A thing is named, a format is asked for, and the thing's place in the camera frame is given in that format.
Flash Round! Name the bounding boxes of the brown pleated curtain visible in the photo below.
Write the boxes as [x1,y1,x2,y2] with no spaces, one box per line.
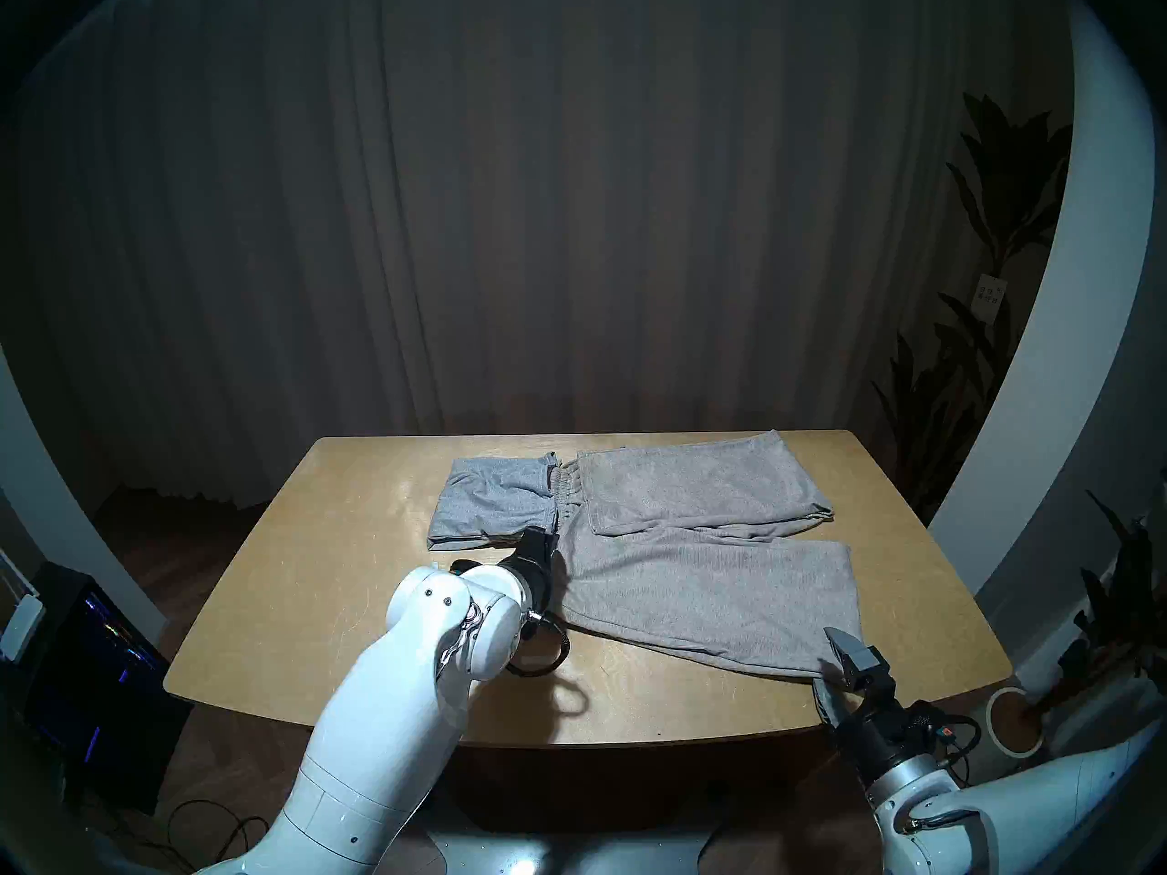
[0,0,1072,510]

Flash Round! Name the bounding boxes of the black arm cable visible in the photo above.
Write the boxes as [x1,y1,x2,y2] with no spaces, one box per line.
[504,609,573,676]
[930,713,985,785]

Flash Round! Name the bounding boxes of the black computer tower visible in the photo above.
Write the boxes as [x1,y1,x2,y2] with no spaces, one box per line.
[23,563,194,815]

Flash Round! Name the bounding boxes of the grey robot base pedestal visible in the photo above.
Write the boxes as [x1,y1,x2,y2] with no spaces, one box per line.
[424,828,723,875]

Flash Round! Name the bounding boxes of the tall dark leafy plant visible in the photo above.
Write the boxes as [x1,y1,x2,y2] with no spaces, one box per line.
[871,93,1073,523]

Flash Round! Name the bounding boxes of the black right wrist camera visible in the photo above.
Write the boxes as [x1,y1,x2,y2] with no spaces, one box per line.
[901,700,958,748]

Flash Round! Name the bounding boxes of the light wooden table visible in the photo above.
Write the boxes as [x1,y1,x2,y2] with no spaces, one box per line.
[164,428,1013,749]

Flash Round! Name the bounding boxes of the small dark leafy plant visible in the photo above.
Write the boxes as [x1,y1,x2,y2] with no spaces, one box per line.
[1039,490,1167,728]

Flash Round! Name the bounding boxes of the beige sweat shorts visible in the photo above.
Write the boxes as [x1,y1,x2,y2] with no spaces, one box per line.
[545,429,863,680]

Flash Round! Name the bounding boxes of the light grey shorts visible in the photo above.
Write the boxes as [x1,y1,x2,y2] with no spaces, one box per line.
[426,454,561,552]

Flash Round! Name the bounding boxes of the white router box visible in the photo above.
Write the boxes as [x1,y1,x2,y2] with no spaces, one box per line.
[0,554,46,662]

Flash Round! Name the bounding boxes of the white cylindrical pot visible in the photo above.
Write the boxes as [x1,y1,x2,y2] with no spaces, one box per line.
[986,685,1046,761]

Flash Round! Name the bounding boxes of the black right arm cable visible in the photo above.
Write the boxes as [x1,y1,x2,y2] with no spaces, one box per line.
[930,713,985,785]

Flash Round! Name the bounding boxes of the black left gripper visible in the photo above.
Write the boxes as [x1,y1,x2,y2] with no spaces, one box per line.
[497,528,563,617]

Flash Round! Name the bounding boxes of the black floor cable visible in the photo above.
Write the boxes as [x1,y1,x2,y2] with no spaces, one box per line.
[164,796,271,872]

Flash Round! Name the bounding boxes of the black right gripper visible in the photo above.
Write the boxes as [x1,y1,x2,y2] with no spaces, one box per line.
[811,624,942,785]

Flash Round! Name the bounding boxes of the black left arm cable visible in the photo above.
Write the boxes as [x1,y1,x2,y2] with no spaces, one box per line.
[504,609,573,676]

